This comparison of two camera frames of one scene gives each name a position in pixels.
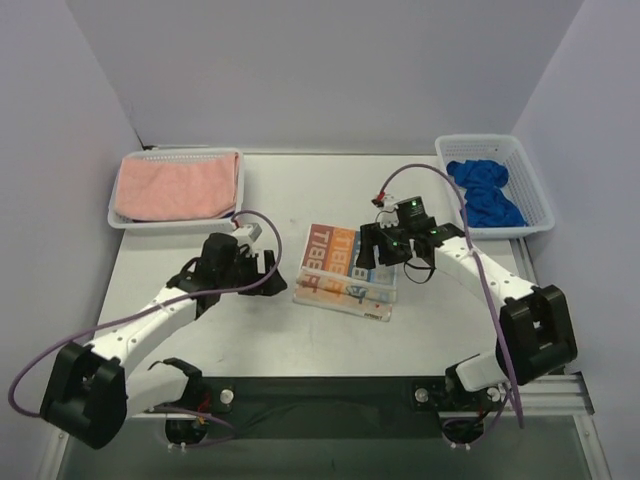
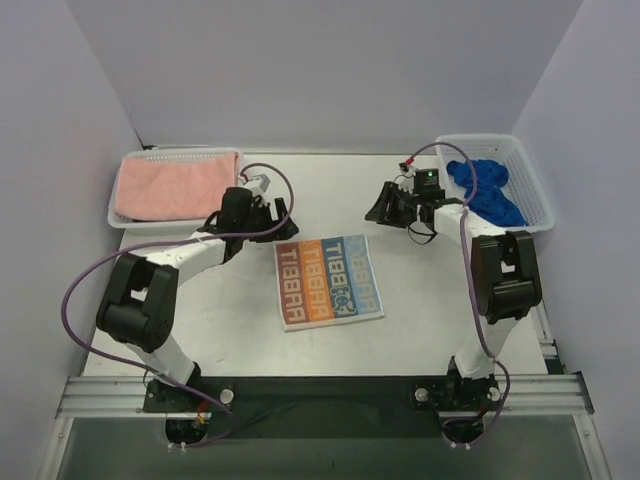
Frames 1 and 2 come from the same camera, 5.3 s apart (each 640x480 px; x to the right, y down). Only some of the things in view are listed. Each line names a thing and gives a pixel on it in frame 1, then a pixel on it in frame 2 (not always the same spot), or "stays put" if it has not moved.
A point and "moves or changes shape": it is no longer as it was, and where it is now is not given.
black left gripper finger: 271,285 -> 281,213
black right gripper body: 378,243 -> 400,204
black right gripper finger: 368,236 -> 392,207
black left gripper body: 258,273 -> 270,220
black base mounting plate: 341,407 stays put
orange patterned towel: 329,278 moves or changes shape
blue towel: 485,205 stays put
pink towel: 177,187 stays put
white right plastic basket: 523,187 stays put
